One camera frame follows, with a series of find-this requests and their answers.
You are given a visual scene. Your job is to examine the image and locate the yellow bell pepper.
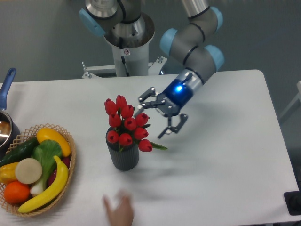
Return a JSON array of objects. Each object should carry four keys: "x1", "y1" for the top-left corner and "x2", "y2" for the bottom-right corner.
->
[{"x1": 0, "y1": 162, "x2": 19, "y2": 184}]

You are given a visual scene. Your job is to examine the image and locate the beige round disc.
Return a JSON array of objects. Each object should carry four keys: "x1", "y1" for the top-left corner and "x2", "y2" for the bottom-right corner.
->
[{"x1": 15, "y1": 158, "x2": 42, "y2": 184}]

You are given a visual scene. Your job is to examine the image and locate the bare human hand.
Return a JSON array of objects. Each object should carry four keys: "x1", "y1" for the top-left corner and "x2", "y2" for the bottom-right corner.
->
[{"x1": 103, "y1": 190, "x2": 134, "y2": 226}]

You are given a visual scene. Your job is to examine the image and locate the dark green cucumber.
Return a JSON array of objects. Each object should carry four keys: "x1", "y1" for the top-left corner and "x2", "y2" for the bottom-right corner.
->
[{"x1": 0, "y1": 137, "x2": 39, "y2": 167}]

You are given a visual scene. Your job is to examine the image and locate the yellow banana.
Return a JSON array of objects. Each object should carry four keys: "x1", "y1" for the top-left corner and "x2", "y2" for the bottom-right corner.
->
[{"x1": 17, "y1": 155, "x2": 68, "y2": 213}]

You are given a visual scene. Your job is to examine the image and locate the purple red vegetable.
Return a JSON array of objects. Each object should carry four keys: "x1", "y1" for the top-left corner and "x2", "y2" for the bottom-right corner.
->
[{"x1": 47, "y1": 157, "x2": 71, "y2": 188}]

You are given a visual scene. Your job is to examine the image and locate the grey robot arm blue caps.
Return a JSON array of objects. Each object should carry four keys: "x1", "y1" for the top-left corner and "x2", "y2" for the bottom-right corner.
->
[{"x1": 79, "y1": 0, "x2": 224, "y2": 135}]

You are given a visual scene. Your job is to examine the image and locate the dark grey ribbed vase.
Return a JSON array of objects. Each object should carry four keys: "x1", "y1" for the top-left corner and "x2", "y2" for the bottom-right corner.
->
[{"x1": 106, "y1": 141, "x2": 139, "y2": 171}]

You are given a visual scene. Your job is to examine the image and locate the red tulip bouquet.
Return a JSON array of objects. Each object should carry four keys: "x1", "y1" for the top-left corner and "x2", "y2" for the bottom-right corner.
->
[{"x1": 104, "y1": 95, "x2": 167, "y2": 152}]

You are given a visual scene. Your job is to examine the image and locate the black device at edge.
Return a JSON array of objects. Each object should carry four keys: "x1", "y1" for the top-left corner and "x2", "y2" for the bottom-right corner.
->
[{"x1": 284, "y1": 191, "x2": 301, "y2": 216}]

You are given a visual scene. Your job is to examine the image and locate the green bok choy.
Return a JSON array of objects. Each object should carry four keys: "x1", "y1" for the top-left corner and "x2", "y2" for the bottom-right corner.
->
[{"x1": 30, "y1": 139, "x2": 63, "y2": 196}]

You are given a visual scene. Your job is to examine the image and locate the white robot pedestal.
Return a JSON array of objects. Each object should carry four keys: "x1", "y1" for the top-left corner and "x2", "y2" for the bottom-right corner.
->
[{"x1": 81, "y1": 13, "x2": 168, "y2": 80}]

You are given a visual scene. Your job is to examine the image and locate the woven wicker basket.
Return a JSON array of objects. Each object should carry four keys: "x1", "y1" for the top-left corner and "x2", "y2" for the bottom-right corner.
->
[{"x1": 0, "y1": 123, "x2": 76, "y2": 217}]

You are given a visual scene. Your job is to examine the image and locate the orange fruit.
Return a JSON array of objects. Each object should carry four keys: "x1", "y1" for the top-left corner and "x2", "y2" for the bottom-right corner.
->
[{"x1": 3, "y1": 181, "x2": 30, "y2": 204}]

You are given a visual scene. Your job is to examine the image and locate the white frame at right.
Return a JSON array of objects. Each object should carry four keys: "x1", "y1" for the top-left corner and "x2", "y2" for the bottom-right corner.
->
[{"x1": 278, "y1": 81, "x2": 301, "y2": 124}]

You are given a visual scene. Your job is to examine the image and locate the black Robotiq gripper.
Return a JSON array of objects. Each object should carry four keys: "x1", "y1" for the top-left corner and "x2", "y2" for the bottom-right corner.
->
[{"x1": 137, "y1": 79, "x2": 196, "y2": 139}]

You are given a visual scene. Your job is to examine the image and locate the blue handled saucepan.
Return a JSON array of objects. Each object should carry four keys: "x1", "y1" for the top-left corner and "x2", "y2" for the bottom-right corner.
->
[{"x1": 0, "y1": 68, "x2": 20, "y2": 160}]

